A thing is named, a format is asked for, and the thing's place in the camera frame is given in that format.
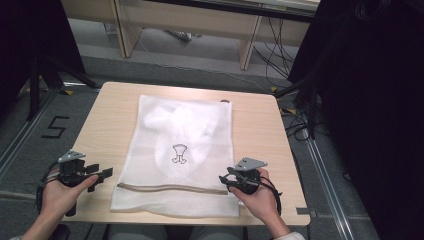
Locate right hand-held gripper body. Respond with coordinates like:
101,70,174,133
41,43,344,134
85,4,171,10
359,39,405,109
227,156,269,196

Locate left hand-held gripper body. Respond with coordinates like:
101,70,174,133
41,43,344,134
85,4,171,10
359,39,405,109
57,150,101,188

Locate white mesh laundry bag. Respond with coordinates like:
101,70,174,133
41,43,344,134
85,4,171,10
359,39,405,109
110,94,241,219

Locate person's right hand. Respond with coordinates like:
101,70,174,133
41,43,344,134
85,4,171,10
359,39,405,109
229,167,284,231

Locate person's left hand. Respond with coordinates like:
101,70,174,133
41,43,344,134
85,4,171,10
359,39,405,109
39,172,100,222

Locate black chair part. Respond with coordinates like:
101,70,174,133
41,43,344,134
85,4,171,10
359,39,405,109
49,223,71,240

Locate gray tape strip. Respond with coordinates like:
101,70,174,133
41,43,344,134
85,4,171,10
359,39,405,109
295,207,318,218

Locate white garment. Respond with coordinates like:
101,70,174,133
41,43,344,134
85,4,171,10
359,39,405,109
142,99,222,181

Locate person's gray clothing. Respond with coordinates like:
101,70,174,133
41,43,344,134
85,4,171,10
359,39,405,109
106,224,248,240

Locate black tripod stand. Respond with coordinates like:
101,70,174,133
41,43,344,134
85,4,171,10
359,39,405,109
274,75,322,140
25,55,101,122

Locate black curtain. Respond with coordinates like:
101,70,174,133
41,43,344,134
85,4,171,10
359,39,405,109
0,0,86,113
287,0,424,240

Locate gray power strip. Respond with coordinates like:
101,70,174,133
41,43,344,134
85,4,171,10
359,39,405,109
165,29,194,43

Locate light wooden desk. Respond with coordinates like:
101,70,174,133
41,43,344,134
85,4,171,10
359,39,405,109
60,0,322,71

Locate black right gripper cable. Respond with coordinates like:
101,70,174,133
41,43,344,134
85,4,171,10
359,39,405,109
259,175,284,217

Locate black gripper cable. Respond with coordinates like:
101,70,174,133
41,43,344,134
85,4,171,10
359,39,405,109
35,161,60,215
259,175,284,217

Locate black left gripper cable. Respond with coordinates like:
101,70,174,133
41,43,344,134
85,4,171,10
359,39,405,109
35,161,60,215

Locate metal floor rail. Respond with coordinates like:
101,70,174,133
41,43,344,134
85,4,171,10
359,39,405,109
304,136,355,240
0,89,58,175

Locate black floor cables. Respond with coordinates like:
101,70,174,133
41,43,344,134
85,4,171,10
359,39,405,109
280,107,318,142

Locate bundle of black cables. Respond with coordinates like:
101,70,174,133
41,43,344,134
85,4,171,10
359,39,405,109
252,16,301,90

